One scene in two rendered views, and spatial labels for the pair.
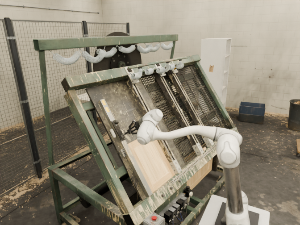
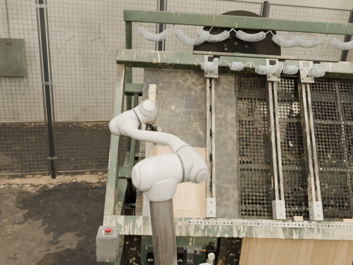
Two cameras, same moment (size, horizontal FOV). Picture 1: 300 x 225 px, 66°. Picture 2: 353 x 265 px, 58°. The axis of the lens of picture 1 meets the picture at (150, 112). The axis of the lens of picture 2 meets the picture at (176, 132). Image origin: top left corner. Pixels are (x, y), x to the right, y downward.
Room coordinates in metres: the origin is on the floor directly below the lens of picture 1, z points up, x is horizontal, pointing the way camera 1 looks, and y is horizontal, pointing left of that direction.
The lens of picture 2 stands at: (0.52, -1.42, 2.12)
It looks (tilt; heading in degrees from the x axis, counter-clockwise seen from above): 19 degrees down; 46
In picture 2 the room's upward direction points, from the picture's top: 4 degrees clockwise
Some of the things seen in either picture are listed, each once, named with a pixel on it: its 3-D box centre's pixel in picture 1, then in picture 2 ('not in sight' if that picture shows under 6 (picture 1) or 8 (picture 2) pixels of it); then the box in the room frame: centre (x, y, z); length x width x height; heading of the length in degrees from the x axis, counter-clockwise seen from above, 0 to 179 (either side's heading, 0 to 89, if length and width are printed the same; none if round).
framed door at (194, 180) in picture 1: (197, 166); (298, 248); (2.66, -0.62, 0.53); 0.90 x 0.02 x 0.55; 140
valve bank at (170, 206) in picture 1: (178, 207); (178, 257); (1.73, -0.25, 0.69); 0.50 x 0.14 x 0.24; 140
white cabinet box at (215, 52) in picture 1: (214, 80); not in sight; (5.87, -1.66, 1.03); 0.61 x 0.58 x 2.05; 151
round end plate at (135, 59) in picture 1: (121, 65); (237, 58); (2.89, 0.35, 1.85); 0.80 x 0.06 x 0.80; 140
